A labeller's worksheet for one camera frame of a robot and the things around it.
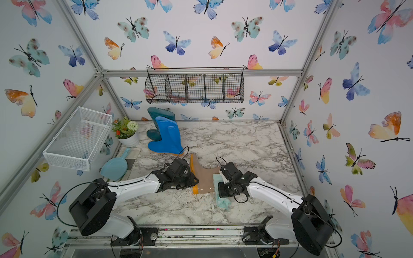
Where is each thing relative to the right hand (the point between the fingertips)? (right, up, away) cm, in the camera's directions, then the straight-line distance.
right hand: (220, 191), depth 81 cm
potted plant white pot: (-55, +30, +13) cm, 64 cm away
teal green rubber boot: (-37, +41, +10) cm, 56 cm away
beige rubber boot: (-9, +6, +7) cm, 13 cm away
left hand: (-11, +3, +4) cm, 12 cm away
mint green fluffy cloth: (+1, -4, -4) cm, 6 cm away
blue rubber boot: (-28, +24, +12) cm, 39 cm away
